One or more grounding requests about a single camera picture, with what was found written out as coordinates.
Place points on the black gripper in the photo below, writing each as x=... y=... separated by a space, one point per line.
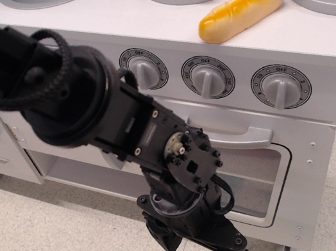
x=169 y=223

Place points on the white toy oven door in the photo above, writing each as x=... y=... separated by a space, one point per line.
x=277 y=189

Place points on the grey oven door handle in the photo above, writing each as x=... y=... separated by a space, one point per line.
x=228 y=133

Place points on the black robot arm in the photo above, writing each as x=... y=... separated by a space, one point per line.
x=74 y=96

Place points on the grey middle stove knob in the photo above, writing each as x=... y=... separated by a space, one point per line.
x=208 y=77

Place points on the grey stove knob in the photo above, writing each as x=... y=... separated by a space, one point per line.
x=281 y=86
x=149 y=70
x=208 y=77

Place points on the white toy kitchen cabinet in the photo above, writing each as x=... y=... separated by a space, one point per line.
x=291 y=35

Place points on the grey left stove knob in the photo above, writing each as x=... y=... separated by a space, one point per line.
x=149 y=70

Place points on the grey right stove knob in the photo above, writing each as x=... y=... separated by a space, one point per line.
x=281 y=86

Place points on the yellow toy bread loaf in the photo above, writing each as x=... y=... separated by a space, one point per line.
x=233 y=17

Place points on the grey cupboard door handle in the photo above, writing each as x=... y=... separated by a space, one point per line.
x=113 y=160

